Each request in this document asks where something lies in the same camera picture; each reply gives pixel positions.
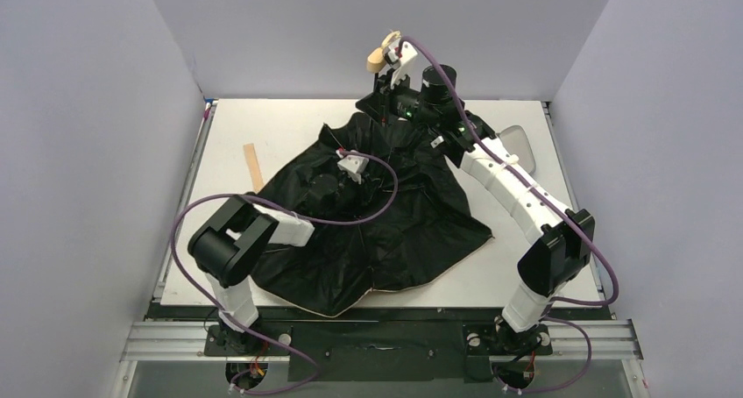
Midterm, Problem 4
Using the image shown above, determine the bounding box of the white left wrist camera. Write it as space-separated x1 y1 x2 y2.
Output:
336 149 369 184

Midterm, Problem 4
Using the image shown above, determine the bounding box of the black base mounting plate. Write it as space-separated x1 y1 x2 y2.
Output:
203 308 553 382

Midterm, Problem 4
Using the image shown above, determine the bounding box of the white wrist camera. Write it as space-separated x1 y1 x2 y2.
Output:
336 149 369 184
383 39 418 89

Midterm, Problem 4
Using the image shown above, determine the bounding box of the beige umbrella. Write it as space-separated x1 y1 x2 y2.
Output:
242 30 496 319

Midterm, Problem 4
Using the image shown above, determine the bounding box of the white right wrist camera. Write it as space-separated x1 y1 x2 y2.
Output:
383 39 418 89

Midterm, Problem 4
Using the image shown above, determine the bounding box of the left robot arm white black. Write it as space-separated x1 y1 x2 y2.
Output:
187 173 368 353

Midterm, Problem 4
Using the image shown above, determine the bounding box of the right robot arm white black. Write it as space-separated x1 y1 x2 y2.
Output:
356 65 595 333

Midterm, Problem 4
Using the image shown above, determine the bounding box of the aluminium front rail frame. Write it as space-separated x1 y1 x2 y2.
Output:
111 320 648 397

